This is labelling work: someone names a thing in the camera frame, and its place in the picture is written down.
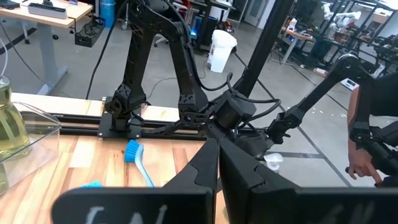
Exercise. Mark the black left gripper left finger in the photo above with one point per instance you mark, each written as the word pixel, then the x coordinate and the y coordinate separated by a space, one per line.
pixel 186 199

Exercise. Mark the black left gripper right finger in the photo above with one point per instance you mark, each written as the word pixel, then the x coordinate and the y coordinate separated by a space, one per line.
pixel 280 205

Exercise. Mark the blue dish brush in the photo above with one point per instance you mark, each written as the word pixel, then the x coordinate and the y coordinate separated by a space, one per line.
pixel 133 151

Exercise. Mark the blue kitchen sponge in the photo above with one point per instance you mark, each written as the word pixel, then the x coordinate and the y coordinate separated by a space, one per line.
pixel 91 185

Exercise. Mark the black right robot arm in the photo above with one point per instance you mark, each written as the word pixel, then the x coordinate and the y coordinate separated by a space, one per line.
pixel 186 77

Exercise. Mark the person's hand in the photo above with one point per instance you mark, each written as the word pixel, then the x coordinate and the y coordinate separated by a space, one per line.
pixel 360 166

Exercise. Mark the white trash bin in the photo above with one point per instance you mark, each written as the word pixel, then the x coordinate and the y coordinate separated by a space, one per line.
pixel 220 49

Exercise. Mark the person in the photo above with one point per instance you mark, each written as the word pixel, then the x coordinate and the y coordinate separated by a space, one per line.
pixel 385 93

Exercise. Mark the small clear plastic bin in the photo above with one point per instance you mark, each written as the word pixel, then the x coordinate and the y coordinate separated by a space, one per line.
pixel 46 140

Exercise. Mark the blue barrel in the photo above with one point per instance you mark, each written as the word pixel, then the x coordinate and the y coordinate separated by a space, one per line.
pixel 108 11

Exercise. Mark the desk with grey legs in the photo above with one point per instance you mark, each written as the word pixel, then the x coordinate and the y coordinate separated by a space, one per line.
pixel 46 14

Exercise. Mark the white power strip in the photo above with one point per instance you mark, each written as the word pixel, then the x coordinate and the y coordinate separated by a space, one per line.
pixel 46 9

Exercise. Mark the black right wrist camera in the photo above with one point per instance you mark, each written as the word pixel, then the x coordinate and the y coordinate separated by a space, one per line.
pixel 233 107

